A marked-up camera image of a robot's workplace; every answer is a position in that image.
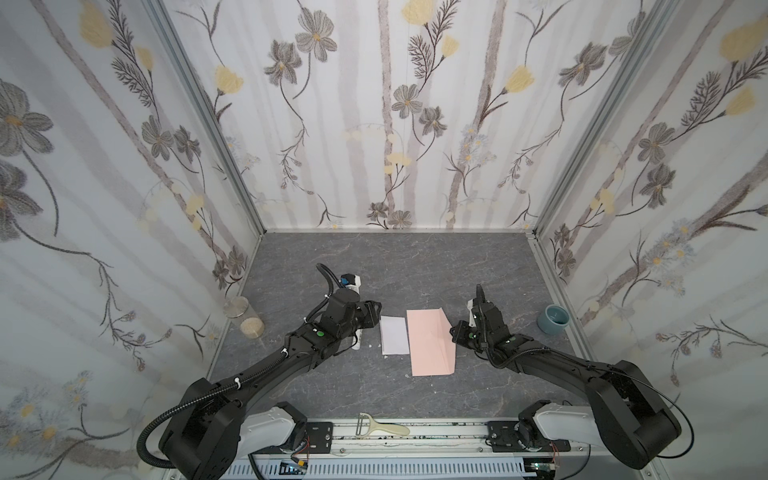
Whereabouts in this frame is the aluminium mounting rail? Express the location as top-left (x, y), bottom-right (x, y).
top-left (224, 418), bottom-right (664, 479)

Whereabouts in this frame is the pink paper envelope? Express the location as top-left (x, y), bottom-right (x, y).
top-left (406, 308), bottom-right (456, 377)

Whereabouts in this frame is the white letter paper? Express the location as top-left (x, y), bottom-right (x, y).
top-left (379, 316), bottom-right (410, 356)

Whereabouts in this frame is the teal ceramic cup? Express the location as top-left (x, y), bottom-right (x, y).
top-left (537, 304), bottom-right (571, 336)

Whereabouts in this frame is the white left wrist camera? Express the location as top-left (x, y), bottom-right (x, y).
top-left (340, 273), bottom-right (362, 293)

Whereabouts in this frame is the cream vegetable peeler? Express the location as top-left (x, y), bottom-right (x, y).
top-left (355, 412), bottom-right (410, 438)

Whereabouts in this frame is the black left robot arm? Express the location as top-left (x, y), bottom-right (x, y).
top-left (136, 288), bottom-right (382, 479)

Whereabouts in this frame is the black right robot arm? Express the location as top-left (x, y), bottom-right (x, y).
top-left (450, 287), bottom-right (692, 470)

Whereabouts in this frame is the white glue stick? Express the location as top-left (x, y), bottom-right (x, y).
top-left (351, 328), bottom-right (362, 350)

